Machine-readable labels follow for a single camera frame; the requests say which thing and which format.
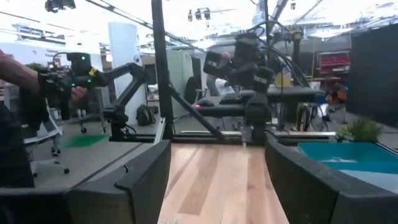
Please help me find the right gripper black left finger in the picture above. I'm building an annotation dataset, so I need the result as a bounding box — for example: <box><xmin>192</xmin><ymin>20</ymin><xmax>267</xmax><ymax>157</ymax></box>
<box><xmin>0</xmin><ymin>139</ymin><xmax>172</xmax><ymax>224</ymax></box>

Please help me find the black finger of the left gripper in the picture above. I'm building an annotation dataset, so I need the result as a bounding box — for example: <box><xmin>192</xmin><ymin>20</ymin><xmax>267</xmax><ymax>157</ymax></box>
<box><xmin>203</xmin><ymin>50</ymin><xmax>233</xmax><ymax>79</ymax></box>
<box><xmin>253</xmin><ymin>65</ymin><xmax>275</xmax><ymax>91</ymax></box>

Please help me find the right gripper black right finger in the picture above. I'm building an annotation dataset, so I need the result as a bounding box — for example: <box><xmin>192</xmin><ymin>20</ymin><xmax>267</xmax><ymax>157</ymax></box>
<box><xmin>264</xmin><ymin>138</ymin><xmax>398</xmax><ymax>224</ymax></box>

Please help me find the black desk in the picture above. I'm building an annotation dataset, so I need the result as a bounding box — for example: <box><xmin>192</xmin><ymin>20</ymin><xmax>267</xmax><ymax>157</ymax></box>
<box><xmin>195</xmin><ymin>86</ymin><xmax>325</xmax><ymax>119</ymax></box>

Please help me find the black computer mouse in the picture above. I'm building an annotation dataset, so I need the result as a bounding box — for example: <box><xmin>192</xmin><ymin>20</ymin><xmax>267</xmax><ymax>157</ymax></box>
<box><xmin>195</xmin><ymin>99</ymin><xmax>216</xmax><ymax>109</ymax></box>

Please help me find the silver aluminium extrusion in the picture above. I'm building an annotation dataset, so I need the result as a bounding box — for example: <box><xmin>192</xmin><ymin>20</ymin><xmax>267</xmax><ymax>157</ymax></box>
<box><xmin>154</xmin><ymin>117</ymin><xmax>167</xmax><ymax>145</ymax></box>

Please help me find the blue plastic bin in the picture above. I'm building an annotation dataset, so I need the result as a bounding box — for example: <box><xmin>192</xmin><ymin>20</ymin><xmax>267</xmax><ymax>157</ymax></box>
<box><xmin>297</xmin><ymin>141</ymin><xmax>398</xmax><ymax>175</ymax></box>

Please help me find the dark backpack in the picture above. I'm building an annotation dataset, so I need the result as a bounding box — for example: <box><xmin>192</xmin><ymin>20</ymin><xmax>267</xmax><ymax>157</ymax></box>
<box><xmin>135</xmin><ymin>103</ymin><xmax>157</xmax><ymax>127</ymax></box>

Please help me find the green floor mat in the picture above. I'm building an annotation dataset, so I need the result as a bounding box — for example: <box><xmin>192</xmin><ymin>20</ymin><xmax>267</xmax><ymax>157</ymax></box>
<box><xmin>61</xmin><ymin>133</ymin><xmax>110</xmax><ymax>149</ymax></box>

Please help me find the red storage shelf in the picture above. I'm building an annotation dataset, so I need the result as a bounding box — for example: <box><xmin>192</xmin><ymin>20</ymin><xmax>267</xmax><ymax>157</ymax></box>
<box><xmin>317</xmin><ymin>50</ymin><xmax>351</xmax><ymax>82</ymax></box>

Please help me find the white plastic bin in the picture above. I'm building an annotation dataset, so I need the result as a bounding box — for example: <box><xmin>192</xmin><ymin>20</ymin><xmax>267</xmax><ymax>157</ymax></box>
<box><xmin>338</xmin><ymin>169</ymin><xmax>398</xmax><ymax>194</ymax></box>

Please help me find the green succulent plant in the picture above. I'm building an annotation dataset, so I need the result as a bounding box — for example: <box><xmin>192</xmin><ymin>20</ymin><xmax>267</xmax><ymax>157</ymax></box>
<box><xmin>335</xmin><ymin>117</ymin><xmax>384</xmax><ymax>144</ymax></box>

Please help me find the white building pillar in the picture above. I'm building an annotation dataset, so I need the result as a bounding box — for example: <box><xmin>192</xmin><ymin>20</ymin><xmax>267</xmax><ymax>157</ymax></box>
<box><xmin>108</xmin><ymin>21</ymin><xmax>147</xmax><ymax>126</ymax></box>

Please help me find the grey white office chair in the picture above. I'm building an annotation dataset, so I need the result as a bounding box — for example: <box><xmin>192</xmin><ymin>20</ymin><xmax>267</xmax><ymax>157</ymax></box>
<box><xmin>22</xmin><ymin>108</ymin><xmax>71</xmax><ymax>179</ymax></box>

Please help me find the person's hand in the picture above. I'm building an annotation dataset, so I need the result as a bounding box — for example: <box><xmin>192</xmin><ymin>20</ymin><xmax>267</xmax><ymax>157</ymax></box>
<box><xmin>69</xmin><ymin>85</ymin><xmax>89</xmax><ymax>104</ymax></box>

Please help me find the black divider panel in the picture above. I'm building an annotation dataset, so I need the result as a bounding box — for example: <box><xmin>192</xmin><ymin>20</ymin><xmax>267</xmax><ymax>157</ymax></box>
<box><xmin>346</xmin><ymin>22</ymin><xmax>398</xmax><ymax>129</ymax></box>

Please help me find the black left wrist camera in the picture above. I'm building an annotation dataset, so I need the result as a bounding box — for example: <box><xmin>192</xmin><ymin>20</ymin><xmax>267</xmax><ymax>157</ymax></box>
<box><xmin>233</xmin><ymin>32</ymin><xmax>260</xmax><ymax>63</ymax></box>

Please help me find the black diagonal frame strut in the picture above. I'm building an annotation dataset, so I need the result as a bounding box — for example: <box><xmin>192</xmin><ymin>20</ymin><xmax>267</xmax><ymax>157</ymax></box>
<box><xmin>169</xmin><ymin>83</ymin><xmax>227</xmax><ymax>141</ymax></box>

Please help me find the black frame post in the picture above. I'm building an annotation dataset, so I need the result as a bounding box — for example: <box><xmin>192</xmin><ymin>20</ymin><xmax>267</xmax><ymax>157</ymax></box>
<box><xmin>150</xmin><ymin>0</ymin><xmax>175</xmax><ymax>141</ymax></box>

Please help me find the black frame base rail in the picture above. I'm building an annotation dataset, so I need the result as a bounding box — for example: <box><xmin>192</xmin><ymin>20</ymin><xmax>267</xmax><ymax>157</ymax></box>
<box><xmin>123</xmin><ymin>131</ymin><xmax>337</xmax><ymax>146</ymax></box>

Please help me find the black overhead camera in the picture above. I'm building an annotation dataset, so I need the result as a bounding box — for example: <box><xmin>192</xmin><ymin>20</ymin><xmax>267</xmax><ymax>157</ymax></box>
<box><xmin>44</xmin><ymin>0</ymin><xmax>76</xmax><ymax>14</ymax></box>

